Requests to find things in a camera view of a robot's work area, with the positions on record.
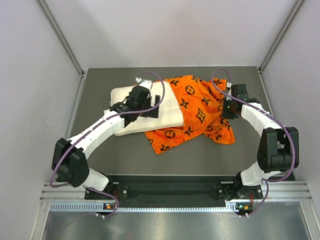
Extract left aluminium corner post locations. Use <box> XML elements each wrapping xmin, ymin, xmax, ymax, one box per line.
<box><xmin>36</xmin><ymin>0</ymin><xmax>84</xmax><ymax>76</ymax></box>

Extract purple cable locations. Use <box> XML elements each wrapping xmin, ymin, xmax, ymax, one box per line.
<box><xmin>49</xmin><ymin>70</ymin><xmax>166</xmax><ymax>216</ymax></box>
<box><xmin>211</xmin><ymin>68</ymin><xmax>297</xmax><ymax>216</ymax></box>

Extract right aluminium corner post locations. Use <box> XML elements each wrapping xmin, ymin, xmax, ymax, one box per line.
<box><xmin>258</xmin><ymin>0</ymin><xmax>306</xmax><ymax>75</ymax></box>

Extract white pillow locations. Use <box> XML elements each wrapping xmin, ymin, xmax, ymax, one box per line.
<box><xmin>109</xmin><ymin>81</ymin><xmax>184</xmax><ymax>136</ymax></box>

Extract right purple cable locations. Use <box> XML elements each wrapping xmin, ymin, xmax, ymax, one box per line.
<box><xmin>211</xmin><ymin>68</ymin><xmax>297</xmax><ymax>216</ymax></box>

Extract aluminium frame rail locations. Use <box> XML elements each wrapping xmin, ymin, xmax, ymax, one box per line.
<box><xmin>40</xmin><ymin>181</ymin><xmax>313</xmax><ymax>202</ymax></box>

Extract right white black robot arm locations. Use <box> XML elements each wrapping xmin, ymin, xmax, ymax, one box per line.
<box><xmin>217</xmin><ymin>82</ymin><xmax>299</xmax><ymax>201</ymax></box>

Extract aluminium corner post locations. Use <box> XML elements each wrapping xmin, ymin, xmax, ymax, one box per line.
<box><xmin>36</xmin><ymin>0</ymin><xmax>84</xmax><ymax>76</ymax></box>
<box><xmin>258</xmin><ymin>0</ymin><xmax>306</xmax><ymax>75</ymax></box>

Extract grey slotted cable duct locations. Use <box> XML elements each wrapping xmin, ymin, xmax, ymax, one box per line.
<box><xmin>49</xmin><ymin>201</ymin><xmax>253</xmax><ymax>213</ymax></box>

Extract orange patterned pillowcase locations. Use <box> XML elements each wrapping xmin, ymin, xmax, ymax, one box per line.
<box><xmin>144</xmin><ymin>75</ymin><xmax>236</xmax><ymax>155</ymax></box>

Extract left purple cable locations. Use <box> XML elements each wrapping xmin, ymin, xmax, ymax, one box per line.
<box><xmin>49</xmin><ymin>70</ymin><xmax>166</xmax><ymax>216</ymax></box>

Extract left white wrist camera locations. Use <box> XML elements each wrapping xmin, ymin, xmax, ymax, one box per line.
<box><xmin>135</xmin><ymin>77</ymin><xmax>153</xmax><ymax>91</ymax></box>

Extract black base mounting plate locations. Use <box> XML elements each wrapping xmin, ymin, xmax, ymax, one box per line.
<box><xmin>84</xmin><ymin>174</ymin><xmax>262</xmax><ymax>208</ymax></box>

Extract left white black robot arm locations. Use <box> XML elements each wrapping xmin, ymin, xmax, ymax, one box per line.
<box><xmin>51</xmin><ymin>80</ymin><xmax>162</xmax><ymax>199</ymax></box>

